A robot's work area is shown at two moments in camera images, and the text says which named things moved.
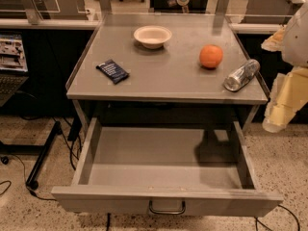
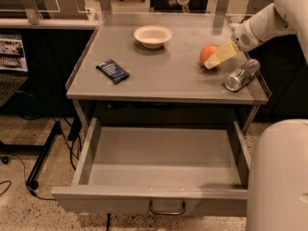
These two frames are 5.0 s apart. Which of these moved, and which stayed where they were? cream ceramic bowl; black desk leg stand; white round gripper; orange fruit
Moved: white round gripper
Stayed: orange fruit; black desk leg stand; cream ceramic bowl
